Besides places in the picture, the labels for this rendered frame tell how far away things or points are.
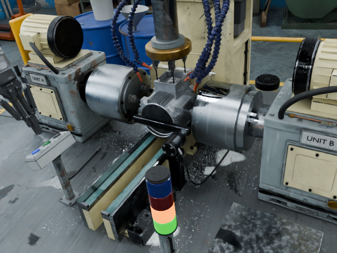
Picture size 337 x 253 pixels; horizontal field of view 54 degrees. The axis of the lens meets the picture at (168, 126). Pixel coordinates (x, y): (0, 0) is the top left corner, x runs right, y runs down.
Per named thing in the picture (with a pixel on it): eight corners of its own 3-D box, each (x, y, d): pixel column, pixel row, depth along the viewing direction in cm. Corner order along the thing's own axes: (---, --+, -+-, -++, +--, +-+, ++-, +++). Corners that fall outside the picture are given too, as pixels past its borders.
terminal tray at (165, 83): (169, 84, 145) (167, 69, 141) (190, 88, 140) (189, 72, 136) (154, 96, 137) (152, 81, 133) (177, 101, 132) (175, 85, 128)
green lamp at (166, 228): (161, 214, 91) (160, 202, 88) (180, 221, 88) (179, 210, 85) (150, 230, 87) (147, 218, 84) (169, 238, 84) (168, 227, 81)
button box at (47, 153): (65, 143, 127) (58, 131, 126) (76, 141, 123) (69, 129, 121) (31, 170, 116) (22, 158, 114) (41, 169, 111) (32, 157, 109)
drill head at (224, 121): (200, 117, 150) (198, 66, 135) (294, 138, 131) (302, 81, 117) (173, 148, 132) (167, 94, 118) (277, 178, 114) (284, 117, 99)
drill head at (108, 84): (103, 95, 176) (93, 51, 162) (162, 108, 159) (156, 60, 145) (70, 119, 159) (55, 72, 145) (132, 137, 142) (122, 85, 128)
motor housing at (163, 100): (164, 111, 156) (160, 75, 145) (201, 119, 147) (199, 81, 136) (141, 134, 142) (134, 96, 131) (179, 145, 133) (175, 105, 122)
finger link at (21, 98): (8, 89, 111) (11, 87, 112) (27, 116, 115) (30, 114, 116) (13, 86, 109) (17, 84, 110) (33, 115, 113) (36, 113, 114)
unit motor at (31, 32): (57, 84, 186) (32, 7, 163) (102, 93, 171) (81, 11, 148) (20, 106, 169) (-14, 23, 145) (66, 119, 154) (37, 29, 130)
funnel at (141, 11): (132, 31, 293) (127, 2, 279) (156, 32, 286) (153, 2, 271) (119, 42, 274) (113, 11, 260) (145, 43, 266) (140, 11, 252)
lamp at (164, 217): (160, 202, 88) (158, 190, 86) (179, 210, 85) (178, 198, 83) (147, 218, 84) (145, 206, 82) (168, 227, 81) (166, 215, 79)
